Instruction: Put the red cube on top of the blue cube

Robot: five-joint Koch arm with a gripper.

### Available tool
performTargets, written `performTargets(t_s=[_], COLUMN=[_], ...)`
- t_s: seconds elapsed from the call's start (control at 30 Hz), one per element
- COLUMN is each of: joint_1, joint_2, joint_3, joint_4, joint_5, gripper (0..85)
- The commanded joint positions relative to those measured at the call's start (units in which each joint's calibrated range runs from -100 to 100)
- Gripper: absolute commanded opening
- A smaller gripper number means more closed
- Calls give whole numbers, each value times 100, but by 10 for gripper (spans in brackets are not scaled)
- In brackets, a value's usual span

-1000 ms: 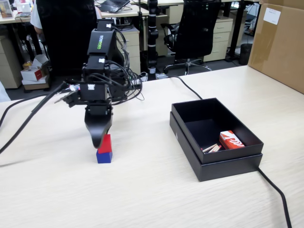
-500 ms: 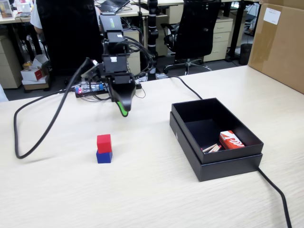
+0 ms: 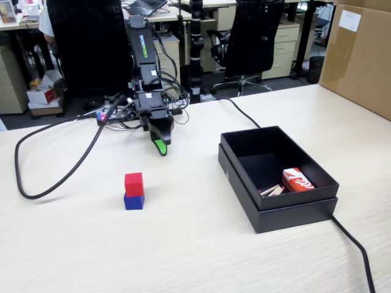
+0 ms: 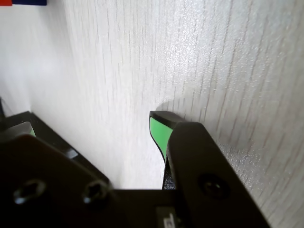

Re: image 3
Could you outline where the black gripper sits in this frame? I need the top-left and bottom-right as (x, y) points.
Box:
(134, 90), (175, 157)

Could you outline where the red cube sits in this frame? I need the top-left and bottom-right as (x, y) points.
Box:
(124, 172), (144, 198)

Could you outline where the blue cube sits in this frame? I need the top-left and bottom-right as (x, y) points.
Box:
(123, 192), (146, 211)

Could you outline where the controller board with LEDs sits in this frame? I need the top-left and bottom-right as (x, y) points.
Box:
(95, 110), (111, 126)

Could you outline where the black pole with white rings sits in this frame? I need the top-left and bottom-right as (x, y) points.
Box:
(188, 0), (205, 103)

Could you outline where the black cardboard box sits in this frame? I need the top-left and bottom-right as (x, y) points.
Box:
(220, 125), (340, 211)

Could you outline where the thin black stand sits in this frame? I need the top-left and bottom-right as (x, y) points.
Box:
(176, 0), (186, 67)

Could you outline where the flat brown carton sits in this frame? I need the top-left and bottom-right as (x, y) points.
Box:
(28, 99), (67, 118)

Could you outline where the black high-back office chair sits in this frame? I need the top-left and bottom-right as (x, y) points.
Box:
(50, 0), (135, 99)

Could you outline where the open white carton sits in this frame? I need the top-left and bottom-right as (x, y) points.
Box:
(40, 69), (65, 90)

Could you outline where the white box with red side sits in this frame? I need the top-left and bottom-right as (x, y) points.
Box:
(26, 85), (60, 105)

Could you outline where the black laptop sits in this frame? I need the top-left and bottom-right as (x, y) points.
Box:
(125, 0), (169, 16)

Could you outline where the black mesh office chair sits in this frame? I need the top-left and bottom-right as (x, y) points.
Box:
(206, 0), (285, 97)

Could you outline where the beige office desk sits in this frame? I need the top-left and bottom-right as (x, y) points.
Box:
(0, 5), (193, 31)

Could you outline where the orange white matchbox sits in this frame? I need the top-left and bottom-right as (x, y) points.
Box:
(281, 167), (315, 193)

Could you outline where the black open box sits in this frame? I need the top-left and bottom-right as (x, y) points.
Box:
(217, 143), (339, 234)

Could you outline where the person in white shirt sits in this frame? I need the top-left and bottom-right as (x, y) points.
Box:
(38, 0), (56, 46)

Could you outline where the black trash bin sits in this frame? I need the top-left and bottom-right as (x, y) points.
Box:
(307, 56), (325, 85)

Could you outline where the white apple device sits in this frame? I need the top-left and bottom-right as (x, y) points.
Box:
(22, 4), (41, 21)

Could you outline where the framed picture card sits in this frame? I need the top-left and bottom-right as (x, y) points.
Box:
(0, 0), (18, 25)

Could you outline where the large brown cardboard box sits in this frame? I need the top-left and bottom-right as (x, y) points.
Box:
(317, 0), (391, 121)

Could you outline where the white shipping label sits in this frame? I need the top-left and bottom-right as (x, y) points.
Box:
(338, 9), (362, 31)

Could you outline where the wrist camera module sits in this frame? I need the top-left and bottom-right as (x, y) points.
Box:
(115, 98), (138, 121)

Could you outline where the thick black looped cable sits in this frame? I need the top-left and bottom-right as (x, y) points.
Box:
(14, 95), (128, 201)

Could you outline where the thick black long cable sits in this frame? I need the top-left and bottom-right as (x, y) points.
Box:
(210, 97), (376, 293)

